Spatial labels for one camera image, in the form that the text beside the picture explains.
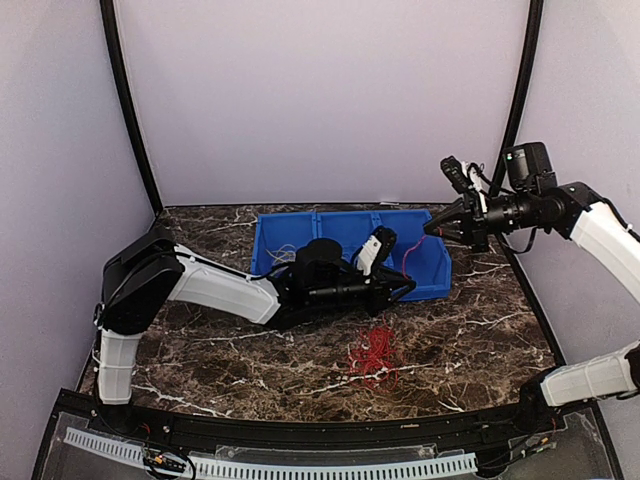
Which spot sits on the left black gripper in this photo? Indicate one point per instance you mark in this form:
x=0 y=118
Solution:
x=384 y=283

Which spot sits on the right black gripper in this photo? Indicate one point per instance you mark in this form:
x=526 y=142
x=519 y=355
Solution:
x=479 y=232

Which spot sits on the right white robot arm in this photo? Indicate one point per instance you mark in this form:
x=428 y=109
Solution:
x=535 y=200

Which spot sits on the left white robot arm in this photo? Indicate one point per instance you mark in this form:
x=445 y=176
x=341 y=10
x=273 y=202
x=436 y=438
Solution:
x=154 y=269

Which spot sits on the clear acrylic plate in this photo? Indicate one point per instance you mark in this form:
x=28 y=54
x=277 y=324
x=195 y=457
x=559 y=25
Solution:
x=298 y=456

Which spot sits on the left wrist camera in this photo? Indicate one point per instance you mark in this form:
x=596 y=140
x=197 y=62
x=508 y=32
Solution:
x=374 y=251

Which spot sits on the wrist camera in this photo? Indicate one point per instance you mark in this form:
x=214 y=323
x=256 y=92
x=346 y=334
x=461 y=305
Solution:
x=465 y=180
x=374 y=251

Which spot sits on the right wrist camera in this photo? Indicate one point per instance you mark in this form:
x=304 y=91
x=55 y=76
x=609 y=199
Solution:
x=465 y=180

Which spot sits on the right black frame post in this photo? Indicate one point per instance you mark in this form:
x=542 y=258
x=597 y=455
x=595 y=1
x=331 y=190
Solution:
x=525 y=70

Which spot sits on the black frame post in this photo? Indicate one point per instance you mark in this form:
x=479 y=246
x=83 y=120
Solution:
x=525 y=70
x=119 y=73

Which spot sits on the white slotted cable duct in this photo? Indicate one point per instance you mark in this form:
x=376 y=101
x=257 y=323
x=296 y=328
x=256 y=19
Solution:
x=239 y=463

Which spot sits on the black front rail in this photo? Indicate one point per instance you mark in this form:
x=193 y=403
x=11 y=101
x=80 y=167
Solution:
x=484 y=430

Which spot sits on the left black frame post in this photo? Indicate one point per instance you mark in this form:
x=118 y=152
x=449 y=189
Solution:
x=119 y=73

